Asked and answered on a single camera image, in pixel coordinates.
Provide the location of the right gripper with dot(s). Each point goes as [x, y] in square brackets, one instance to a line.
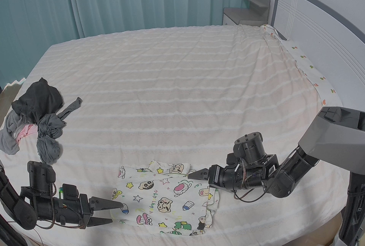
[225, 179]

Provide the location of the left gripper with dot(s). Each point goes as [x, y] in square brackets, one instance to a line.
[71, 210]

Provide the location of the white printed pyjama top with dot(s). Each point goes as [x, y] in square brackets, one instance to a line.
[159, 199]

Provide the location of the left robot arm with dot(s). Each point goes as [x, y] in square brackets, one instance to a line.
[25, 210]

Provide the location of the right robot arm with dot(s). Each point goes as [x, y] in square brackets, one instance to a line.
[328, 139]

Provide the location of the bed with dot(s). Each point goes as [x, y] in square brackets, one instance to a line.
[171, 82]

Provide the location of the dark grey garment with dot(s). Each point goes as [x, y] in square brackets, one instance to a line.
[50, 136]

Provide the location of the pink garment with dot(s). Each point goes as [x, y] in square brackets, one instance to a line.
[25, 131]

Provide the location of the black garment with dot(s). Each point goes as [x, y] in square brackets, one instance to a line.
[40, 99]

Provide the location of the white heart printed pillow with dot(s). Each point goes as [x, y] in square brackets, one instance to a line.
[310, 74]

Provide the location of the grey bedside table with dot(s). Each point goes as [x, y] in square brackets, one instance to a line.
[236, 12]

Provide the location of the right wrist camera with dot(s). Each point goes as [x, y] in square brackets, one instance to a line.
[231, 160]

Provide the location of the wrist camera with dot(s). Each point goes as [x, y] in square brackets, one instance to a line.
[231, 160]
[70, 192]

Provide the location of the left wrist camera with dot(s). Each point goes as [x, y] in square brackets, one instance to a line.
[70, 192]

